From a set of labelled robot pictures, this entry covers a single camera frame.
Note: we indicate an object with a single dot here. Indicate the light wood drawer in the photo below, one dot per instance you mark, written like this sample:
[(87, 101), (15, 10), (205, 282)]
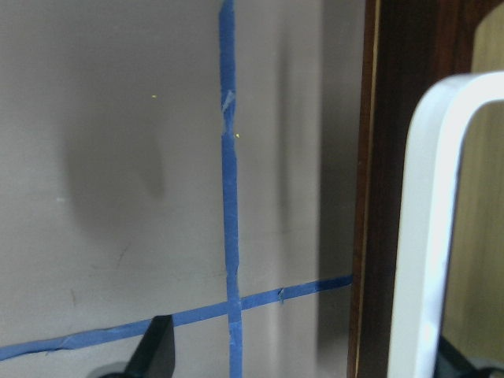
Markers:
[(408, 47)]

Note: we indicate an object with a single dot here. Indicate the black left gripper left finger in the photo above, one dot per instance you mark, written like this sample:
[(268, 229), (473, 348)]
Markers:
[(155, 356)]

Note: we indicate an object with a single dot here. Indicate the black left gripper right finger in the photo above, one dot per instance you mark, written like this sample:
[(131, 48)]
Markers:
[(451, 363)]

